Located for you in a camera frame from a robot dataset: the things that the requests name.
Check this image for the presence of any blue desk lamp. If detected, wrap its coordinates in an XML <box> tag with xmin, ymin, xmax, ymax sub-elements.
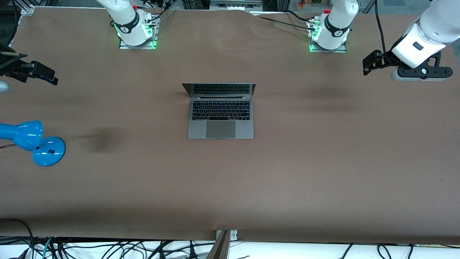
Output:
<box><xmin>0</xmin><ymin>121</ymin><xmax>66</xmax><ymax>167</ymax></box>

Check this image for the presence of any teal cable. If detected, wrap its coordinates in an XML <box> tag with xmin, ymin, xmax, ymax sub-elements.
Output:
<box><xmin>42</xmin><ymin>237</ymin><xmax>55</xmax><ymax>259</ymax></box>

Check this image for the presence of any black arm-hung cable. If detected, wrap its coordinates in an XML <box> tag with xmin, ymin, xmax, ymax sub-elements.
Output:
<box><xmin>374</xmin><ymin>0</ymin><xmax>389</xmax><ymax>55</ymax></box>

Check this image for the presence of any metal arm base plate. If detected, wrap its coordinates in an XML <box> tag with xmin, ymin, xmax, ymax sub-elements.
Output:
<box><xmin>308</xmin><ymin>19</ymin><xmax>348</xmax><ymax>54</ymax></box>
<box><xmin>119</xmin><ymin>15</ymin><xmax>158</xmax><ymax>50</ymax></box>

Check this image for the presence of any black base connector cable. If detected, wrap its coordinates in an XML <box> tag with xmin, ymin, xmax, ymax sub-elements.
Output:
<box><xmin>144</xmin><ymin>0</ymin><xmax>177</xmax><ymax>23</ymax></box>

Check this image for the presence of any small silver clamp bracket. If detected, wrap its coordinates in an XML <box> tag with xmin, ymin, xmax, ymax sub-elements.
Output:
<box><xmin>216</xmin><ymin>229</ymin><xmax>238</xmax><ymax>241</ymax></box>

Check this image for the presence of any grey laptop with black keyboard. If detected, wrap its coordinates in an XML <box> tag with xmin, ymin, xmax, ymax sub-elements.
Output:
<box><xmin>181</xmin><ymin>83</ymin><xmax>256</xmax><ymax>140</ymax></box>

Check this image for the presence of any dark metal beam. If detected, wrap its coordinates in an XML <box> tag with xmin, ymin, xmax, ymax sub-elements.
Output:
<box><xmin>206</xmin><ymin>230</ymin><xmax>231</xmax><ymax>259</ymax></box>

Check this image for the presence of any black looped cable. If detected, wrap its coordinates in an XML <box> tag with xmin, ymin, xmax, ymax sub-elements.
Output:
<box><xmin>0</xmin><ymin>218</ymin><xmax>36</xmax><ymax>259</ymax></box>

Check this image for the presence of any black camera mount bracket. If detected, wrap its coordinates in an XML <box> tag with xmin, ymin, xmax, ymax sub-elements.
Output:
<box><xmin>400</xmin><ymin>51</ymin><xmax>454</xmax><ymax>78</ymax></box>

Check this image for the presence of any brown table cover sheet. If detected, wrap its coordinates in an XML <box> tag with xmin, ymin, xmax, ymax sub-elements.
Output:
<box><xmin>0</xmin><ymin>5</ymin><xmax>460</xmax><ymax>246</ymax></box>

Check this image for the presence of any short curved black cable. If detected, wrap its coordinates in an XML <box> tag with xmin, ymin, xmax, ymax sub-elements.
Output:
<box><xmin>286</xmin><ymin>10</ymin><xmax>311</xmax><ymax>21</ymax></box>

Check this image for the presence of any orange decorative item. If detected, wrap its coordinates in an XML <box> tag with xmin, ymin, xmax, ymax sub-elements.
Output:
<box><xmin>296</xmin><ymin>0</ymin><xmax>325</xmax><ymax>10</ymax></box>

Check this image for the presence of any aluminium frame rail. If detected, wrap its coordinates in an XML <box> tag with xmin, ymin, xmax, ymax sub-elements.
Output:
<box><xmin>210</xmin><ymin>0</ymin><xmax>263</xmax><ymax>12</ymax></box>

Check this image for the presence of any black tangled cable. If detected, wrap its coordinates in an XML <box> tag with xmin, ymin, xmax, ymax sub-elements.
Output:
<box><xmin>54</xmin><ymin>240</ymin><xmax>216</xmax><ymax>259</ymax></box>

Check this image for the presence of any long black cable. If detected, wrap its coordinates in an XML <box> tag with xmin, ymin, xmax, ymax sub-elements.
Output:
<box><xmin>256</xmin><ymin>15</ymin><xmax>318</xmax><ymax>29</ymax></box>

